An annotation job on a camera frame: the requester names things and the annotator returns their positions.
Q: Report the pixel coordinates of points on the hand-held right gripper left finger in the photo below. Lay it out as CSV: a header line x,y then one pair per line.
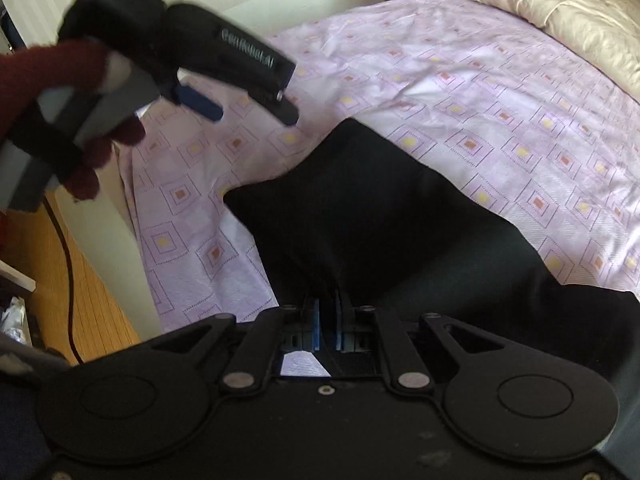
x,y
315,327

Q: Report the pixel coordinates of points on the grey cloth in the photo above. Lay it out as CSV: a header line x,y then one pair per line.
x,y
25,357

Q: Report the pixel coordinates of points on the white furniture board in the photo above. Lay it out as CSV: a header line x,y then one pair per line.
x,y
15,274

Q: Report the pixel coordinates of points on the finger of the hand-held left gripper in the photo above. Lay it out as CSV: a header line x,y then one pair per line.
x,y
286,109
202,102

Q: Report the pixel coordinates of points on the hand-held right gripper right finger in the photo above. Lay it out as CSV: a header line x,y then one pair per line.
x,y
342,331

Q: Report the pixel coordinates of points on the crumpled plastic bag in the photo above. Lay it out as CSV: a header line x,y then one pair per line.
x,y
14,320

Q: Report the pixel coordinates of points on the black pants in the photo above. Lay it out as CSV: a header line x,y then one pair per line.
x,y
390,220

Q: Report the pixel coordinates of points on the purple patterned bed sheet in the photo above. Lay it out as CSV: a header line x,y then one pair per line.
x,y
450,60

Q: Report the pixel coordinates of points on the cream duvet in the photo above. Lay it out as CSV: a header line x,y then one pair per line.
x,y
550,0

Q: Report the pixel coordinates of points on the person's left hand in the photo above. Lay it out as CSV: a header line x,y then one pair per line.
x,y
45,72

